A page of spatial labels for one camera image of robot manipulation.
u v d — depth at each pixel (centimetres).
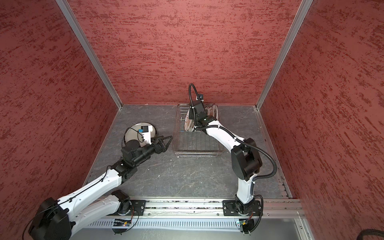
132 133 101
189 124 109
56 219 39
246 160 49
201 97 76
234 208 74
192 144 97
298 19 74
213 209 76
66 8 71
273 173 44
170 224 77
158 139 66
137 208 74
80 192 46
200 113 68
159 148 67
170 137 71
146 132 68
